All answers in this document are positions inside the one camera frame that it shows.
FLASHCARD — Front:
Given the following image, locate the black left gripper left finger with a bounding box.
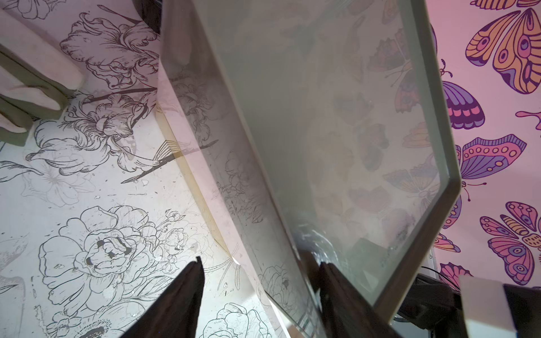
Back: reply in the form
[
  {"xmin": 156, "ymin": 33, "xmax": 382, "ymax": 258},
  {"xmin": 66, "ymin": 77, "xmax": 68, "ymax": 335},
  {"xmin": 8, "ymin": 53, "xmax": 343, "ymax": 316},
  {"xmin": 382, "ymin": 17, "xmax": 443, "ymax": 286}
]
[{"xmin": 122, "ymin": 256, "xmax": 205, "ymax": 338}]

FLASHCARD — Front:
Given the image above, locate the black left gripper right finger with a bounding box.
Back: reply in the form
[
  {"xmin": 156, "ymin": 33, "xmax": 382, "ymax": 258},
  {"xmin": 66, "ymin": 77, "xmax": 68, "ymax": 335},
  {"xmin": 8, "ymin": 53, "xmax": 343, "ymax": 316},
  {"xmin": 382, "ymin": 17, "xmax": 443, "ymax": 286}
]
[{"xmin": 318, "ymin": 263, "xmax": 400, "ymax": 338}]

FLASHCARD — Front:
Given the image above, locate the grey three-drawer storage box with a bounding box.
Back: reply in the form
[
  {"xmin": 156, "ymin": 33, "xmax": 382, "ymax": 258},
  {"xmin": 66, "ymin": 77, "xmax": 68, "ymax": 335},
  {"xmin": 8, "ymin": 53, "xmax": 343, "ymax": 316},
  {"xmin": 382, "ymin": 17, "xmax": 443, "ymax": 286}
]
[{"xmin": 161, "ymin": 1, "xmax": 460, "ymax": 337}]

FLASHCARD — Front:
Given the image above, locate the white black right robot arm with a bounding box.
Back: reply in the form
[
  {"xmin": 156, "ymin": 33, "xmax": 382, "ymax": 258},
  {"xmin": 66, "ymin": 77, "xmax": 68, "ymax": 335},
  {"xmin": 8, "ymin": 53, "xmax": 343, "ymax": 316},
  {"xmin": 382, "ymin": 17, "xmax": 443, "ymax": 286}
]
[{"xmin": 397, "ymin": 274, "xmax": 540, "ymax": 337}]

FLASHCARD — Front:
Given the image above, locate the grey white work glove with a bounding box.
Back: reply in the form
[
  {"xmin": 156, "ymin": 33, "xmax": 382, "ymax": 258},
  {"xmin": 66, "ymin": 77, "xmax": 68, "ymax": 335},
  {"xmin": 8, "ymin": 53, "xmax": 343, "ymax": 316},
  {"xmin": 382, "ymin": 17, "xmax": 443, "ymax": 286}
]
[{"xmin": 1, "ymin": 10, "xmax": 85, "ymax": 146}]

